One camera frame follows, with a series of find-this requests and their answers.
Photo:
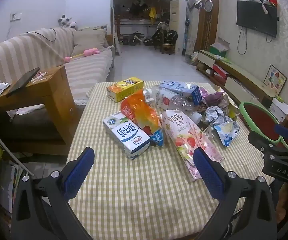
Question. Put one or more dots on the blue white milk carton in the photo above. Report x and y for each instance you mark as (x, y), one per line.
(183, 88)

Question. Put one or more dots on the white cardboard box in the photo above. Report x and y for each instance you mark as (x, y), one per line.
(281, 107)

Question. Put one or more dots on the green box with cardboard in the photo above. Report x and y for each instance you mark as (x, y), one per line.
(218, 51)

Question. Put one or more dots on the star checkers board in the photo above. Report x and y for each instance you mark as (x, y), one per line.
(275, 77)

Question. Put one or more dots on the blue white snack wrapper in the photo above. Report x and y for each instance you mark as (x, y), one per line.
(227, 131)

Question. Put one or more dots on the yellow hanging cloth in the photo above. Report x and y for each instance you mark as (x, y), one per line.
(153, 15)

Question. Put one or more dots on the checkered yellow tablecloth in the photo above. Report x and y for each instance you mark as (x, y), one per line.
(139, 192)

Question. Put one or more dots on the black wall television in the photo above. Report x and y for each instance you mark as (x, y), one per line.
(256, 17)

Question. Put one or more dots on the crumpled silver foil wrapper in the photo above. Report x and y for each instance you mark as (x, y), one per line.
(215, 113)

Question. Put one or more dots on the striped beige sofa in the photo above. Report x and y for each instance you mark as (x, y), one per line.
(89, 67)

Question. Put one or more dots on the long cream television cabinet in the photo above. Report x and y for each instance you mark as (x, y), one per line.
(241, 73)

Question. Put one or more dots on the wooden stool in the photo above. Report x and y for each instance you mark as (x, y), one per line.
(167, 47)

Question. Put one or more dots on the white milk carton green print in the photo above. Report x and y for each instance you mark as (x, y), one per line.
(126, 137)

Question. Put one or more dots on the crumpled wrappers pile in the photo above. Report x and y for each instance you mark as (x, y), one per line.
(230, 105)

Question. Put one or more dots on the yellow drink carton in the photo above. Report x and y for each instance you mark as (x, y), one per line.
(126, 90)

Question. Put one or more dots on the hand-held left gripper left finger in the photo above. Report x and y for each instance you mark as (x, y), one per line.
(80, 167)

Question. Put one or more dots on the purple foil wrapper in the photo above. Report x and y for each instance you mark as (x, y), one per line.
(212, 97)

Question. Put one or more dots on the round wall clock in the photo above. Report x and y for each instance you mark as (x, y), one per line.
(208, 5)

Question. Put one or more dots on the pink snack pouch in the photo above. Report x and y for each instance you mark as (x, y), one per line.
(183, 140)

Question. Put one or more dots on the large red bin green rim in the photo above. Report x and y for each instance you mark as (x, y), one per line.
(258, 120)

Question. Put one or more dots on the pink toy stick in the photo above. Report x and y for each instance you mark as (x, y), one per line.
(90, 52)

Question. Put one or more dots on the orange snack bag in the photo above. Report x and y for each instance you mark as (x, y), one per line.
(139, 115)

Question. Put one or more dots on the clear plastic bottle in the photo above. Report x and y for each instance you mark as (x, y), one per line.
(176, 103)

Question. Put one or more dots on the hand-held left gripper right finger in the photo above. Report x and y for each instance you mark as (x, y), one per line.
(207, 170)

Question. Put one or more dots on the white balance bike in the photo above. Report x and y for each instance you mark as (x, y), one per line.
(137, 38)

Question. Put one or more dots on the white standing air conditioner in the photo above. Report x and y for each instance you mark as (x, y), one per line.
(177, 17)

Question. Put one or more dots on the wooden side table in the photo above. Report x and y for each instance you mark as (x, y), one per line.
(51, 97)

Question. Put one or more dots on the red flat box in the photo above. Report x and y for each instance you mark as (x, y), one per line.
(220, 71)

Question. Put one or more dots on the panda plush toy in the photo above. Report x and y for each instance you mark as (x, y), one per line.
(67, 22)

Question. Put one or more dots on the beige pillow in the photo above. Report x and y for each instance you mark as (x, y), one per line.
(89, 40)

